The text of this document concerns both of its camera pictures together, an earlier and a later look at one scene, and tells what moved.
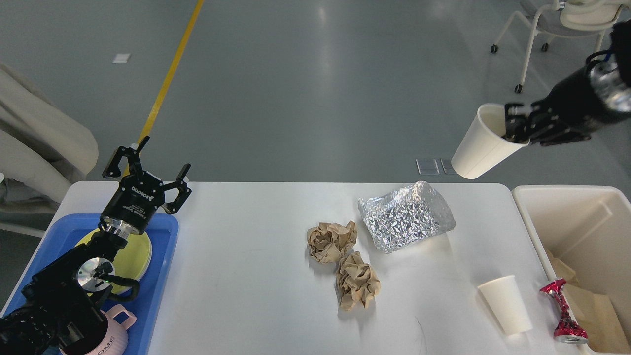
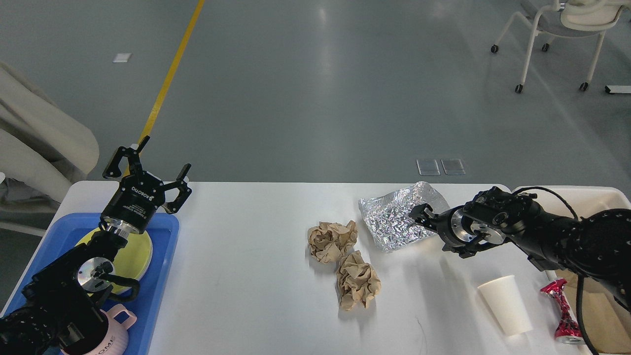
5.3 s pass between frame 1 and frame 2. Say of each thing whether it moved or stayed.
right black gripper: moved
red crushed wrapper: stayed
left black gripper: stayed
